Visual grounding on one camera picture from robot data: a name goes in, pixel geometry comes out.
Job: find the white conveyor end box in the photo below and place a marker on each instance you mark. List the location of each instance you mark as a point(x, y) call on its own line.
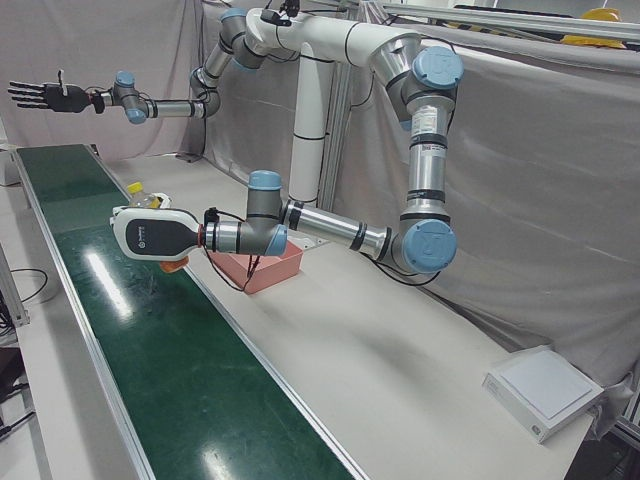
point(7, 167)

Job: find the clear bottle yellow cap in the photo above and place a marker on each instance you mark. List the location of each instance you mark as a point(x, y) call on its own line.
point(135, 188)

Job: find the pale grey end curtain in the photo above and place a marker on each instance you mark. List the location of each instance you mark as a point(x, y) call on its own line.
point(100, 40)

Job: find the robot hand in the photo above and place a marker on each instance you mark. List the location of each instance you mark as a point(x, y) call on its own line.
point(155, 235)
point(70, 99)

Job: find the flat white box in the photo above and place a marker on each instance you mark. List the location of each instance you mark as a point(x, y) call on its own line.
point(545, 390)

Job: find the grey backdrop curtain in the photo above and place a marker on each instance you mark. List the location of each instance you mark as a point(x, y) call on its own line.
point(525, 175)

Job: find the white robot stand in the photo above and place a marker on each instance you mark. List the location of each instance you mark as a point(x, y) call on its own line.
point(307, 125)

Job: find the UR5e robot arm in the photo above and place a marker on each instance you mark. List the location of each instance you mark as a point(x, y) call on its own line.
point(425, 165)
point(175, 107)

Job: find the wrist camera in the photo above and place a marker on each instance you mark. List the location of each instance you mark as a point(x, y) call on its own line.
point(211, 215)

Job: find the aluminium profile leg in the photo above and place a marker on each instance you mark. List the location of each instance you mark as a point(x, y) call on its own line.
point(15, 300)

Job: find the pink plastic basket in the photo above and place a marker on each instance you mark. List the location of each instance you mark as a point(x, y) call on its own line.
point(280, 265)

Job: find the green conveyor belt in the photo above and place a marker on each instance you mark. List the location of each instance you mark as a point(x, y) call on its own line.
point(150, 325)

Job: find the yellow hard hat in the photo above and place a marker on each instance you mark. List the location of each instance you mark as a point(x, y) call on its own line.
point(595, 41)
point(600, 14)

